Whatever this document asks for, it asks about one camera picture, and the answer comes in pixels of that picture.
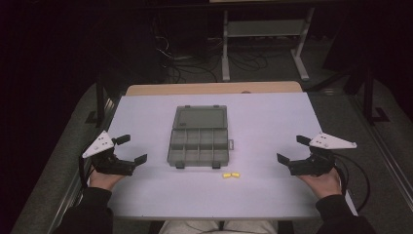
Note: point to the small yellow earplug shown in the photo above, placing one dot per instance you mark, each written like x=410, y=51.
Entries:
x=235, y=175
x=226, y=175

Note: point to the grey clear plastic compartment box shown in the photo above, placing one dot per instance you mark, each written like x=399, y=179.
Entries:
x=198, y=138

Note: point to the person's left hand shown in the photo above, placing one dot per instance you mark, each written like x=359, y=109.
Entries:
x=104, y=180

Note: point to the light wooden table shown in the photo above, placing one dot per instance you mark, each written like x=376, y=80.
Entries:
x=214, y=88

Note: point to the white metal stand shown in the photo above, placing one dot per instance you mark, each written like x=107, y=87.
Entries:
x=266, y=28

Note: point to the black metal stand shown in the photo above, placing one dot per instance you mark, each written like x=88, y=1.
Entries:
x=368, y=97
x=100, y=97

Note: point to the person's legs in light trousers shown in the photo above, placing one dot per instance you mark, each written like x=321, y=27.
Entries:
x=195, y=227

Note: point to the person's right hand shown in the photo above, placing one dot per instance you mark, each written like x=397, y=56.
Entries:
x=321, y=185

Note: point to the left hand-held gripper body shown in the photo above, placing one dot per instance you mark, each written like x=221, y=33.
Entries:
x=108, y=164

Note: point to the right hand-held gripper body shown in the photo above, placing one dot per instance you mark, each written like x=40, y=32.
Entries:
x=313, y=162

